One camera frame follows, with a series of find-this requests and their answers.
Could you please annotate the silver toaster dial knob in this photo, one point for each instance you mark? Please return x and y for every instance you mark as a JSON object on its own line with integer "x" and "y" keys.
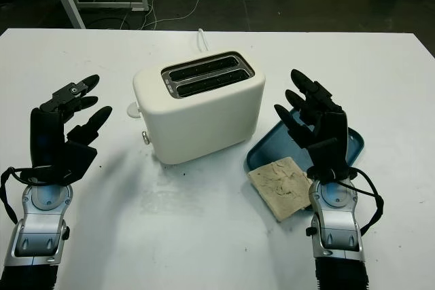
{"x": 146, "y": 138}

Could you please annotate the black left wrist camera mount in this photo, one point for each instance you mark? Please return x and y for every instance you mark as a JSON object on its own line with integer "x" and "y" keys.
{"x": 79, "y": 161}

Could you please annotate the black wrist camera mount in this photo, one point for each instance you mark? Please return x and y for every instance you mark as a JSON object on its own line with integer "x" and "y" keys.
{"x": 323, "y": 161}
{"x": 79, "y": 161}

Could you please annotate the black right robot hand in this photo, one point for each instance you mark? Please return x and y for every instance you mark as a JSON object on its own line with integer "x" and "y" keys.
{"x": 334, "y": 127}

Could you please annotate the beige bread slice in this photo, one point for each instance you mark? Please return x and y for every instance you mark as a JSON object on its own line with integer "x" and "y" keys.
{"x": 278, "y": 184}

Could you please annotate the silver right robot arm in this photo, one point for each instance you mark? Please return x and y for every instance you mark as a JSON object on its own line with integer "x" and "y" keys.
{"x": 336, "y": 229}

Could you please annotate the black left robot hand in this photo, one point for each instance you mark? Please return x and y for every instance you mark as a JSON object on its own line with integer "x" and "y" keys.
{"x": 47, "y": 133}

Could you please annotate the cream white two-slot toaster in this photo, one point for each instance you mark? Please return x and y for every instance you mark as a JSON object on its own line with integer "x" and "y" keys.
{"x": 204, "y": 127}

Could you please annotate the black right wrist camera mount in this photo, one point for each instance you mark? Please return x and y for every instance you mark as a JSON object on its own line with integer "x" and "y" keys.
{"x": 323, "y": 161}

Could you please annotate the white toaster lever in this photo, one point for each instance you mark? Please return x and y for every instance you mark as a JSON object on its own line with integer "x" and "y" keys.
{"x": 132, "y": 110}

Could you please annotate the blue plastic tray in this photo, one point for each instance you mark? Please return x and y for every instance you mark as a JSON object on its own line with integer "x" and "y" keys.
{"x": 272, "y": 147}

